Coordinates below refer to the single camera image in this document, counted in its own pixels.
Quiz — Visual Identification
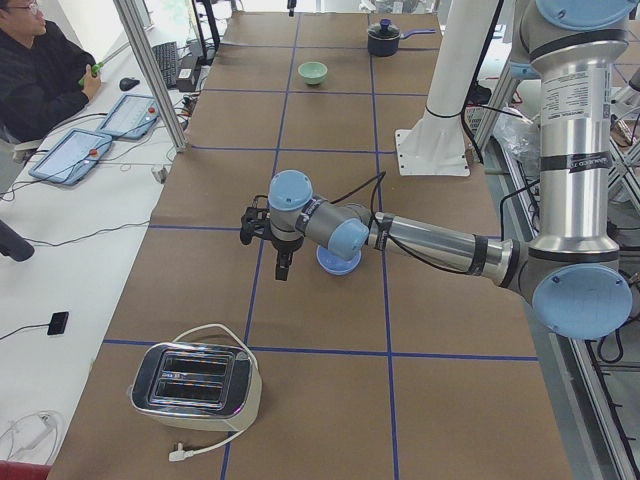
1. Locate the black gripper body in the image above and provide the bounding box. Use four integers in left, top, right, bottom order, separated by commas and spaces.
270, 222, 304, 252

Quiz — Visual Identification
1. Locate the blue bowl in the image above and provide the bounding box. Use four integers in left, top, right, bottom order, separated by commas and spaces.
316, 246, 362, 276

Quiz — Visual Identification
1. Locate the green bowl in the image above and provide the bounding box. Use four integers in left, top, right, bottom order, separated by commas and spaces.
297, 61, 328, 86

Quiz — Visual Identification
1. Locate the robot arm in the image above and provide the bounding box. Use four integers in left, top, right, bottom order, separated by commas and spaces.
267, 1, 634, 340

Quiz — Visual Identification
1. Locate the cream toaster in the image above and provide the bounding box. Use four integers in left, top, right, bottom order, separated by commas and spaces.
130, 342, 262, 432

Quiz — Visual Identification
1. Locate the blue teach pendant far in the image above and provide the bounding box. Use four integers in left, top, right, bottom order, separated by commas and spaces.
97, 94, 159, 140

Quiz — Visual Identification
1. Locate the blue teach pendant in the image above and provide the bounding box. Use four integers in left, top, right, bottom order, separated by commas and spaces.
97, 94, 159, 140
29, 128, 113, 186

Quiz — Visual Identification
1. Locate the dark blue saucepan with lid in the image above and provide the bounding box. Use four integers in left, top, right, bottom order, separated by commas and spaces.
367, 18, 436, 57

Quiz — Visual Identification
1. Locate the black keyboard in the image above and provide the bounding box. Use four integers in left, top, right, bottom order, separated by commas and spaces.
151, 41, 178, 89

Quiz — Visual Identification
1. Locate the black computer mouse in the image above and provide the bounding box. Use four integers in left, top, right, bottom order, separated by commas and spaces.
119, 77, 140, 92

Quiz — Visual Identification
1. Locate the small black square device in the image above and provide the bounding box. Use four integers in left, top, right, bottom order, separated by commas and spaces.
47, 311, 69, 336

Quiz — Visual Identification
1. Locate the blue teach pendant near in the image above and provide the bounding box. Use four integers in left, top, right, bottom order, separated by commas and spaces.
29, 128, 113, 186

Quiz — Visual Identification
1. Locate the person in black sweater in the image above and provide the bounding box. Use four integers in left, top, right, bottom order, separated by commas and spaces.
1, 1, 101, 144

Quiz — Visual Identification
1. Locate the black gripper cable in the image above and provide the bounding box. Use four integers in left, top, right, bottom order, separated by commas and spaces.
327, 171, 404, 256

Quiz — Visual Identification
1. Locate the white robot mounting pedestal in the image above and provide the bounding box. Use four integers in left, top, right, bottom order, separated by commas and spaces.
395, 0, 501, 177

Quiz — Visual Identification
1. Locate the white toaster power cord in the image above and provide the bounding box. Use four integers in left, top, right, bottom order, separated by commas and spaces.
167, 323, 248, 462

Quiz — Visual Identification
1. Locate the aluminium frame post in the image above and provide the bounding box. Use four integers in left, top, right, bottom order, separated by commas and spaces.
113, 0, 187, 153

